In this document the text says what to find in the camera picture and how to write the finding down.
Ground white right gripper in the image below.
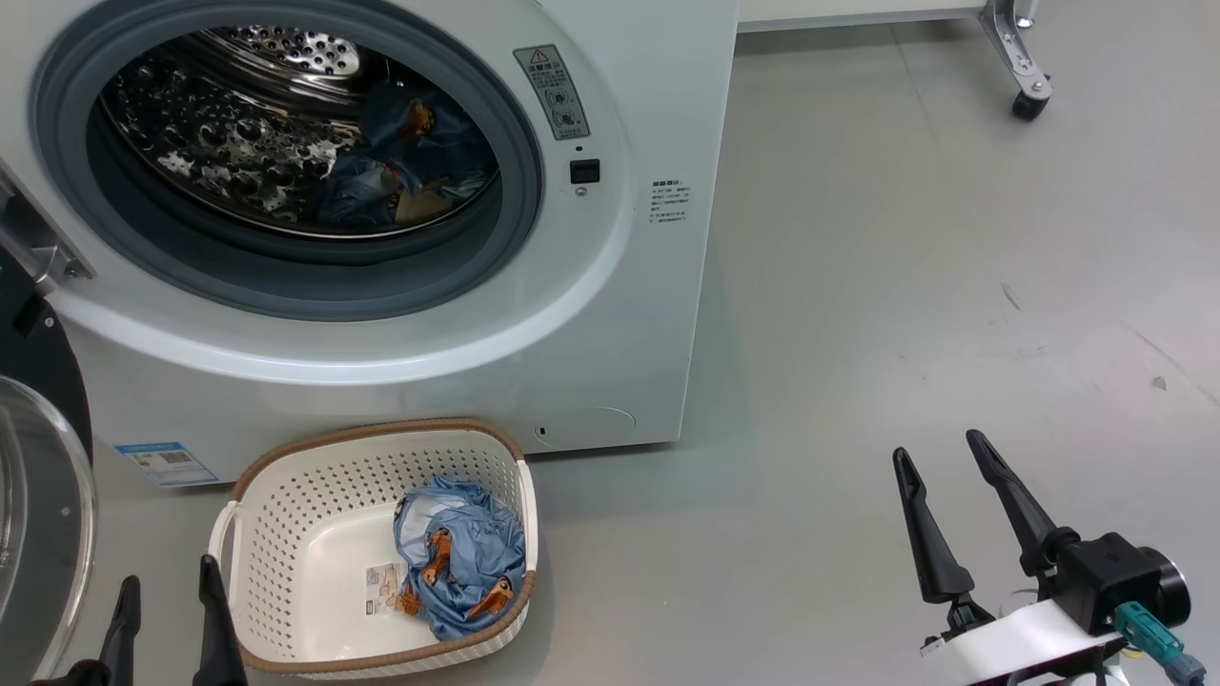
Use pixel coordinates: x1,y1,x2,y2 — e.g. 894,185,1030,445
892,429,1135,686

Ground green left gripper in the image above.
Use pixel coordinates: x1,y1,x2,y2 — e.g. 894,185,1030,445
33,555,249,686

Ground black glass washer door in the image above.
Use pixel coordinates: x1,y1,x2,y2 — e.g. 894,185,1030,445
0,238,98,686

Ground blue bear-print garment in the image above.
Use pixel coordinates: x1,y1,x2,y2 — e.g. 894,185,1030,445
393,474,528,642
305,81,501,230

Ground white front-load washing machine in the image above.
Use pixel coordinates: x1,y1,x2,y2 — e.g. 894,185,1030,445
0,0,740,485

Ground metal door hinge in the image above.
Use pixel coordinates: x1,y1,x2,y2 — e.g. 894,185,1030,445
0,171,94,292

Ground stainless steel washer drum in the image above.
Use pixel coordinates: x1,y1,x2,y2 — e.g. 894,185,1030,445
98,24,504,239

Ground blue energy label sticker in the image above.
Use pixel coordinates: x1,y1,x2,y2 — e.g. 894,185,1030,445
114,440,220,490

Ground cream perforated laundry basket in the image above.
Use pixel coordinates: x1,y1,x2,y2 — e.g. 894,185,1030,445
208,417,540,680

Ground paper product label sticker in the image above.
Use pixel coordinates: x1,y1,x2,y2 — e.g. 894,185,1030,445
365,560,411,615

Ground round white filter cover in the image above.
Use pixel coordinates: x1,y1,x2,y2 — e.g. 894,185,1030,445
534,407,638,449

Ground small black text label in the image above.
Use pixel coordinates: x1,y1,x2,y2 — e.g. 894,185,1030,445
649,177,692,226

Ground metal leg with black caster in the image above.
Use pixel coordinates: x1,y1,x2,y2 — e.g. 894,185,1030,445
979,0,1054,122

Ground grey warning sticker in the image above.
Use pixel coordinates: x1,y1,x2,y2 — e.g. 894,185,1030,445
513,44,591,142

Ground teal right cable connector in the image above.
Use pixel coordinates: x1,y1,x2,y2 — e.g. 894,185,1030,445
1113,600,1208,686

